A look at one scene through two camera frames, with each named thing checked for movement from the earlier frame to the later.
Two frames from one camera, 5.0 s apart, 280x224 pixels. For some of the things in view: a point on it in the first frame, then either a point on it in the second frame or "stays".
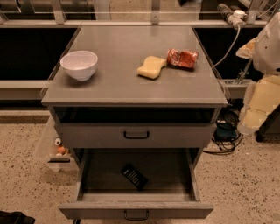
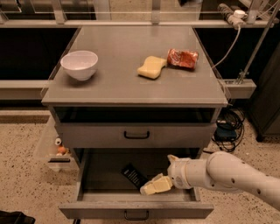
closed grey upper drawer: [134, 136] stays
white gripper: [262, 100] → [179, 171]
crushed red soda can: [182, 59] stays
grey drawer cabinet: [135, 106] stays
